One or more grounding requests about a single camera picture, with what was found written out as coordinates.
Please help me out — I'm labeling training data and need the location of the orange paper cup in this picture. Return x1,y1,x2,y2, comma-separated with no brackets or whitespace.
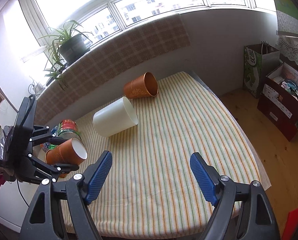
124,72,159,99
45,138,88,165

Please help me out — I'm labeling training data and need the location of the white plastic cup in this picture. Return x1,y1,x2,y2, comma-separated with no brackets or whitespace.
93,96,139,138

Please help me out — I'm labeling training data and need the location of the blue orange soda can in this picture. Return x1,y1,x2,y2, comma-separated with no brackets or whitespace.
40,126,60,153

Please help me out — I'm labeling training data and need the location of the clear labelled plastic bottle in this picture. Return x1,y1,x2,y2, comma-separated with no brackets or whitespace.
57,119,81,140

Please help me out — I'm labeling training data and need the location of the white charger on sill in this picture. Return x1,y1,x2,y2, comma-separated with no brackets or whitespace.
28,80,45,96

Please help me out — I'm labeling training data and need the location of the potted spider plant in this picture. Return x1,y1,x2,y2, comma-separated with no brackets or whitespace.
39,19,92,90

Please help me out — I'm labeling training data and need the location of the striped table cloth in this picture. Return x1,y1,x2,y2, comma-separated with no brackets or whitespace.
75,72,271,239

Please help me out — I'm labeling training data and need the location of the dark red cardboard box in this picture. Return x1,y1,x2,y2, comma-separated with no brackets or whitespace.
257,62,298,141

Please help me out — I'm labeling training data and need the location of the green white paper bag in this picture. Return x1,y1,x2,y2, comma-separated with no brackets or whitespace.
243,42,280,98

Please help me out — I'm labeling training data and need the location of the brown plaid sill cloth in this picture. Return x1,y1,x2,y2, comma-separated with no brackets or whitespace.
35,14,190,125

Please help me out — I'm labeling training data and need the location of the white lace cloth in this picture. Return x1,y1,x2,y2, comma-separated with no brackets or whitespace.
276,36,298,65

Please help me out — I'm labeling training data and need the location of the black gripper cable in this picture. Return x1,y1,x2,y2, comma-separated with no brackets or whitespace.
15,179,30,208

